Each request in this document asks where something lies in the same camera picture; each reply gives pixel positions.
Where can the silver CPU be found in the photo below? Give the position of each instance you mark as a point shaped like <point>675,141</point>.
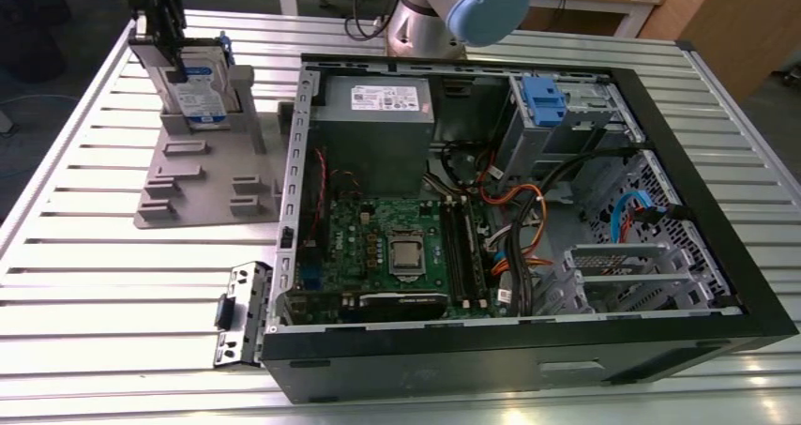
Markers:
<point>408,256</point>

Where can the black PC case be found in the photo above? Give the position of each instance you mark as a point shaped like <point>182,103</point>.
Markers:
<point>439,368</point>

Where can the hard disk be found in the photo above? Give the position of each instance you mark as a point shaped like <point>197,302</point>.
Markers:
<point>201,101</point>

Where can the metal hinged case bracket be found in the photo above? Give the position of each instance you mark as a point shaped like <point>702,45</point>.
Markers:
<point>241,279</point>

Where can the black RAM slot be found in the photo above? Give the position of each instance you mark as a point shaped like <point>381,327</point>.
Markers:
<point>457,251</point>
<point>475,251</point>

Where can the green motherboard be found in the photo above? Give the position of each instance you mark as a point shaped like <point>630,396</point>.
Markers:
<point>401,214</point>

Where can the black office chair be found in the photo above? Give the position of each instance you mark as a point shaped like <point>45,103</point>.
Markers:
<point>31,31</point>

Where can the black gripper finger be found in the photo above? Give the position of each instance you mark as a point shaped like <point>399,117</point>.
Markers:
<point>173,35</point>

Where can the grey parts rack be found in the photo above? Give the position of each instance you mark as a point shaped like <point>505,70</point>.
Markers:
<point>206,200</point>

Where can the black graphics card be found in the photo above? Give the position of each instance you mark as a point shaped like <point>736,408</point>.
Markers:
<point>401,303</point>

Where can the wooden cabinet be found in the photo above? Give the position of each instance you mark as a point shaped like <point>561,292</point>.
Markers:
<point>739,21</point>

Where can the grey power supply unit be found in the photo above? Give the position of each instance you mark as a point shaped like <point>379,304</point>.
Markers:
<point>369,153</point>

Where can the blue drive cage latch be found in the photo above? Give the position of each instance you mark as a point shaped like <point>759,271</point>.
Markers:
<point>544,101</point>

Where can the metal optical drive cage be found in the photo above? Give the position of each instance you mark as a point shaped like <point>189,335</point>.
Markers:
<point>532,148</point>

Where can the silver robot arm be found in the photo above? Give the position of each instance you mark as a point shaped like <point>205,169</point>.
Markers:
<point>413,26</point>

